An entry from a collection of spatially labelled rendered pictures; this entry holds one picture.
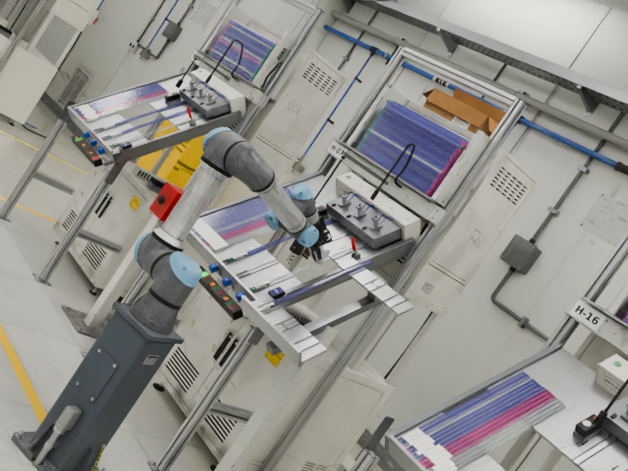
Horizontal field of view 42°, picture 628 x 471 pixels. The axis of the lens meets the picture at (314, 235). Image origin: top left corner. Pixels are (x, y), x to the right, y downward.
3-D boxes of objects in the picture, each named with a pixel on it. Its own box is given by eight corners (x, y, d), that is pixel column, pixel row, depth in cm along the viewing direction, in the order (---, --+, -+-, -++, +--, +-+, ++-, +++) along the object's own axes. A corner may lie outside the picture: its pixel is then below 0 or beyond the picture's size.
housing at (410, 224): (404, 255, 328) (405, 225, 320) (335, 204, 363) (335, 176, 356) (420, 248, 332) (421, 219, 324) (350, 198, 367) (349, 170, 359)
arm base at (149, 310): (150, 333, 250) (168, 306, 250) (121, 305, 257) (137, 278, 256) (178, 336, 264) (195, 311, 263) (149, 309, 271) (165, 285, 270)
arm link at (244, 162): (264, 149, 248) (328, 233, 285) (245, 135, 255) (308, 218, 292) (237, 176, 247) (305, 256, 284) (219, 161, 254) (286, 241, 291)
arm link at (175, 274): (162, 301, 251) (186, 264, 250) (142, 278, 260) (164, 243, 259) (189, 310, 260) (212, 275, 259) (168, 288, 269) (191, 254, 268)
